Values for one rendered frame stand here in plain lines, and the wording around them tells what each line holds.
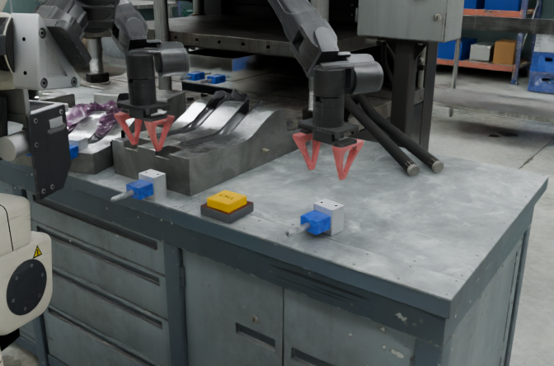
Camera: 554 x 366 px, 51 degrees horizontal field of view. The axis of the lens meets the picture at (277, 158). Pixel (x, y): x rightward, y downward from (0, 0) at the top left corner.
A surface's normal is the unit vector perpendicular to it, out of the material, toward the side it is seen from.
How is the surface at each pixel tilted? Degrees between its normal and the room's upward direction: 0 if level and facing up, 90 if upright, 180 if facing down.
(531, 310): 0
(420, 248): 0
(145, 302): 90
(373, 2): 90
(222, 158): 90
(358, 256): 0
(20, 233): 90
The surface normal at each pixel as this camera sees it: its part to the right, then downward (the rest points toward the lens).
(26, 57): -0.31, 0.17
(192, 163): 0.81, 0.18
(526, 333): 0.00, -0.95
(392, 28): -0.58, 0.25
